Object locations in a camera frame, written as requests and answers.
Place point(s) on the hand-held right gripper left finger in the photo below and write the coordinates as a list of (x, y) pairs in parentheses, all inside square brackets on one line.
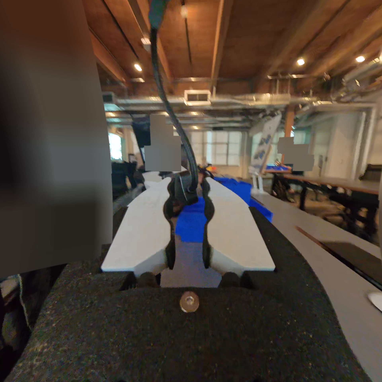
[(140, 236)]

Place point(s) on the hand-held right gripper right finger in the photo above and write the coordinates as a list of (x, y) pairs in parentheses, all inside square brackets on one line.
[(239, 236)]

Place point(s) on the blue plastic bin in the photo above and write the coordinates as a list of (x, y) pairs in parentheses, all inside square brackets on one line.
[(191, 224), (279, 169)]

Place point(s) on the black office chair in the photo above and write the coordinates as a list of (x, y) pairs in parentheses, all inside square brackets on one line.
[(122, 176)]

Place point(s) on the printed roll-up banner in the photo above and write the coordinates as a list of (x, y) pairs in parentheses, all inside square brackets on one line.
[(265, 143)]

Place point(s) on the wooden office desk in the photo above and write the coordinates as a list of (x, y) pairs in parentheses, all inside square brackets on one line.
[(334, 182)]

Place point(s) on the wooden support column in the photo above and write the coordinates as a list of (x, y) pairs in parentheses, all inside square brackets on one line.
[(289, 122)]

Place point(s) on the person's clothing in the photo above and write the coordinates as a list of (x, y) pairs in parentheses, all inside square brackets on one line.
[(24, 310)]

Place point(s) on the white vent grille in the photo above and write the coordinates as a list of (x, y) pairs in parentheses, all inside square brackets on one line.
[(197, 97)]

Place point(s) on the white document stand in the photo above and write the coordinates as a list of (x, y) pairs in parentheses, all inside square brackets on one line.
[(376, 300)]

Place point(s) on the large metal ventilation duct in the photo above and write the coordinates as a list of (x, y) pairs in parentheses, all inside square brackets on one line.
[(250, 100)]

